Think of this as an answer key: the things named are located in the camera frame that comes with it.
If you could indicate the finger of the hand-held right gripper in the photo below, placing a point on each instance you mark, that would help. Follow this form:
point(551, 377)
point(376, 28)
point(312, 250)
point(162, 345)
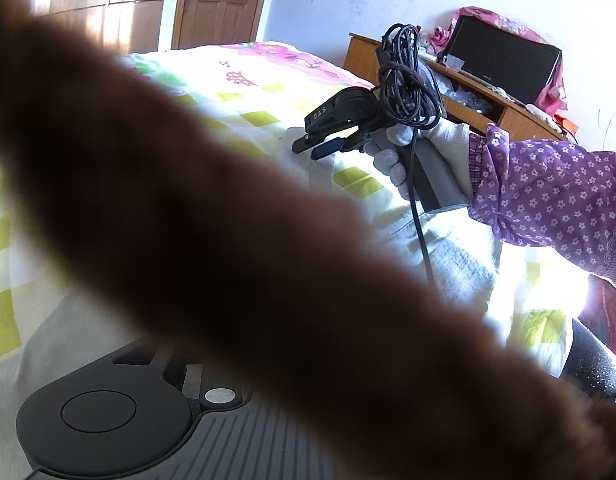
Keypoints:
point(303, 143)
point(328, 150)

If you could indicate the clear plastic bags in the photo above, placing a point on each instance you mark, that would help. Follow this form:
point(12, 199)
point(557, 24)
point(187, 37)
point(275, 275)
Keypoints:
point(468, 95)

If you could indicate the wooden wardrobe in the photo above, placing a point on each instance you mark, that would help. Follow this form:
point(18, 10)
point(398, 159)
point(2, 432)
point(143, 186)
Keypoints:
point(113, 10)

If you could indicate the brown wooden door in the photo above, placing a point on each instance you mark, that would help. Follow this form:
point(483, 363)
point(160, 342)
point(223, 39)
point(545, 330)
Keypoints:
point(223, 5)

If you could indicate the black rounded object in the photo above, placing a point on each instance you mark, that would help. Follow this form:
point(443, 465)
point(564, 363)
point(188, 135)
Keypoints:
point(590, 360)

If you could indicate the person's right hand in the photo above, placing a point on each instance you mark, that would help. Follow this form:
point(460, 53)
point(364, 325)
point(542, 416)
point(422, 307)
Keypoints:
point(390, 167)

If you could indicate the checkered printed bed blanket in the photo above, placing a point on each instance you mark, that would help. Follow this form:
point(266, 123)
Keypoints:
point(268, 90)

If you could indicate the red patterned cloth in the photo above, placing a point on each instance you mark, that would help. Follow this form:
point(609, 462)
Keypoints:
point(610, 310)

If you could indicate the wooden desk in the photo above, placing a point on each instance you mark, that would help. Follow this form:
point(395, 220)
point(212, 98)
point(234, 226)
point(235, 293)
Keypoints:
point(360, 60)

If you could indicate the black monitor with pink cover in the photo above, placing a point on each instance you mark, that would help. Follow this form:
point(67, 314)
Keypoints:
point(480, 12)

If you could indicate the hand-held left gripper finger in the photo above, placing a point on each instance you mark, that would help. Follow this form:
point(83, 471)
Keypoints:
point(219, 396)

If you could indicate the grey pillow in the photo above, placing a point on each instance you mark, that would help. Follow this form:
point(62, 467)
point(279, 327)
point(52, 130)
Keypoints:
point(453, 265)

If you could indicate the black television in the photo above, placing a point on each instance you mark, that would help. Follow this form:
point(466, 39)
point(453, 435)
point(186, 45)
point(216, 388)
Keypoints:
point(503, 60)

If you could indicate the person's right forearm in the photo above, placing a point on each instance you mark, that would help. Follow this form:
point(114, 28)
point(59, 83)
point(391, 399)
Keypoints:
point(538, 185)

